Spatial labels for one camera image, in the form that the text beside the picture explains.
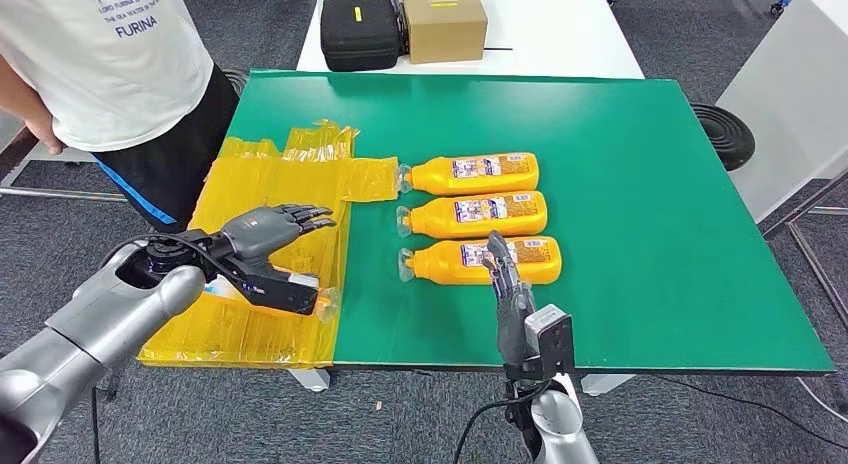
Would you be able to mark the yellow plastic sheet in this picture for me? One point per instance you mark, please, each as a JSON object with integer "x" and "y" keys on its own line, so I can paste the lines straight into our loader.
{"x": 265, "y": 183}

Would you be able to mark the black ribbed round stool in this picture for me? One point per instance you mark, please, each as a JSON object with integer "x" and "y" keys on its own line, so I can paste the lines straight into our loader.
{"x": 722, "y": 135}
{"x": 236, "y": 82}

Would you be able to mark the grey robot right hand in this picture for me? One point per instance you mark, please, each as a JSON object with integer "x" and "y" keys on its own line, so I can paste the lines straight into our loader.
{"x": 511, "y": 315}

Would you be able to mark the person's right hand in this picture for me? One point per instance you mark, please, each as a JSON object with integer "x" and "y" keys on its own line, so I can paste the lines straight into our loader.
{"x": 46, "y": 133}

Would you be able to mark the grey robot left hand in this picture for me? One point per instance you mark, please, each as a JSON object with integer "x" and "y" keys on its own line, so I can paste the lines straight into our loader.
{"x": 258, "y": 232}

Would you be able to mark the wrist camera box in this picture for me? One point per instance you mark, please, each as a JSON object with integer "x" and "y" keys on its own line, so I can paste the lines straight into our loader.
{"x": 551, "y": 342}
{"x": 285, "y": 292}

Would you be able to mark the brown cardboard box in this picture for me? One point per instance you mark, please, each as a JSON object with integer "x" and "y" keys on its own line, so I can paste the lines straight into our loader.
{"x": 444, "y": 30}

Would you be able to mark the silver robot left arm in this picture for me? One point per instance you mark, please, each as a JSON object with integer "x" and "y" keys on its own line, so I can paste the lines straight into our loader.
{"x": 99, "y": 322}

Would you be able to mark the orange detergent bottle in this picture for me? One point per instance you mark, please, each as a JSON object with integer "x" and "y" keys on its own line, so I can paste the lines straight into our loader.
{"x": 477, "y": 181}
{"x": 222, "y": 291}
{"x": 450, "y": 272}
{"x": 477, "y": 226}

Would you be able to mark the person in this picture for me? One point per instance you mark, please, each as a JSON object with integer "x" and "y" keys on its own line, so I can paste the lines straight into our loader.
{"x": 112, "y": 63}

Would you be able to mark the black hard case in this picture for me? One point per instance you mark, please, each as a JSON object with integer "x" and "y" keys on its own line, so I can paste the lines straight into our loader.
{"x": 361, "y": 37}

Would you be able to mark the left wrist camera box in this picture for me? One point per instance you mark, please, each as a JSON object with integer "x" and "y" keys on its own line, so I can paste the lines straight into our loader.
{"x": 285, "y": 292}

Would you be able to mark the white table with metal legs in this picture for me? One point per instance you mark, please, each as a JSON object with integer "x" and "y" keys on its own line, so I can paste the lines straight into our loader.
{"x": 788, "y": 83}

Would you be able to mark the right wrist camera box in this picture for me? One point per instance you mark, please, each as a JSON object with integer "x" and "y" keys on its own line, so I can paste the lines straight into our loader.
{"x": 551, "y": 342}

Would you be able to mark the white table foot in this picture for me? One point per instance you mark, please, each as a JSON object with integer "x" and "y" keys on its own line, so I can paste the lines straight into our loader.
{"x": 606, "y": 385}
{"x": 310, "y": 379}

